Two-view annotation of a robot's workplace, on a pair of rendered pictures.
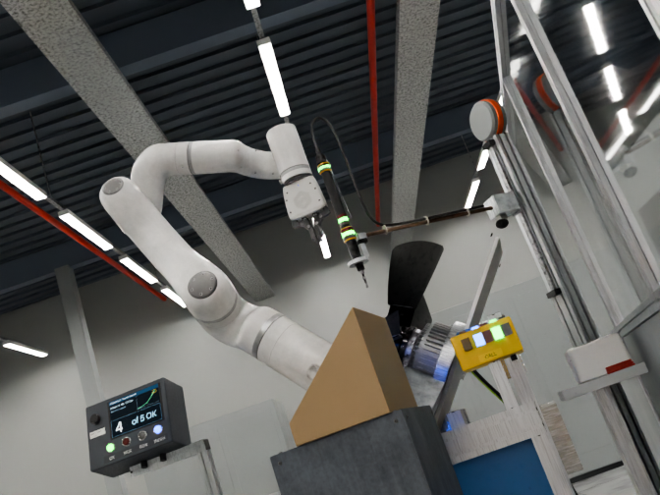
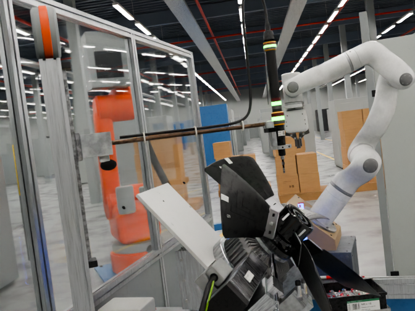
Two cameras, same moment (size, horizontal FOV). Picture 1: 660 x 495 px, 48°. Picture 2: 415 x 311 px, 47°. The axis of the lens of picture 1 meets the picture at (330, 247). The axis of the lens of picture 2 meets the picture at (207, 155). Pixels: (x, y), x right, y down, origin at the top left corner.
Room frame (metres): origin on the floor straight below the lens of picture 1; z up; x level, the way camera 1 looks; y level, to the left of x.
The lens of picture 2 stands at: (3.99, -0.12, 1.54)
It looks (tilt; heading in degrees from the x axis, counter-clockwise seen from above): 3 degrees down; 187
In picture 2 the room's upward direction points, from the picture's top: 7 degrees counter-clockwise
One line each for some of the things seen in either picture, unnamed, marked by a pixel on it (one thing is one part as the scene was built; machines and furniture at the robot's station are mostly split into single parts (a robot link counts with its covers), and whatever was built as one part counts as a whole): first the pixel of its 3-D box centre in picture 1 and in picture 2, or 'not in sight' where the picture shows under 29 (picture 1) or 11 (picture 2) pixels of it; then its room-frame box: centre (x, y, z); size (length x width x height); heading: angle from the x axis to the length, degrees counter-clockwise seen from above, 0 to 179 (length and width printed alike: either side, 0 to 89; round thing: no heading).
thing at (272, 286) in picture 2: not in sight; (275, 287); (2.67, -0.14, 1.08); 0.07 x 0.04 x 0.06; 0
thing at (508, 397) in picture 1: (503, 384); not in sight; (1.92, -0.30, 0.92); 0.03 x 0.03 x 0.12; 80
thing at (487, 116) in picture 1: (487, 120); (46, 33); (2.63, -0.73, 1.88); 0.17 x 0.15 x 0.16; 170
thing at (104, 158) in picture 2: (501, 222); (108, 162); (2.57, -0.61, 1.48); 0.05 x 0.04 x 0.05; 115
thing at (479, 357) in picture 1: (488, 347); not in sight; (1.92, -0.30, 1.02); 0.16 x 0.10 x 0.11; 80
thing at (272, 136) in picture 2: (357, 249); (277, 134); (2.33, -0.08, 1.49); 0.09 x 0.07 x 0.10; 115
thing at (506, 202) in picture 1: (503, 205); (93, 145); (2.59, -0.64, 1.54); 0.10 x 0.07 x 0.08; 115
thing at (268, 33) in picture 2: (338, 207); (275, 89); (2.33, -0.07, 1.65); 0.04 x 0.04 x 0.46
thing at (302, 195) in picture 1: (303, 197); (296, 120); (1.83, 0.02, 1.54); 0.10 x 0.07 x 0.11; 79
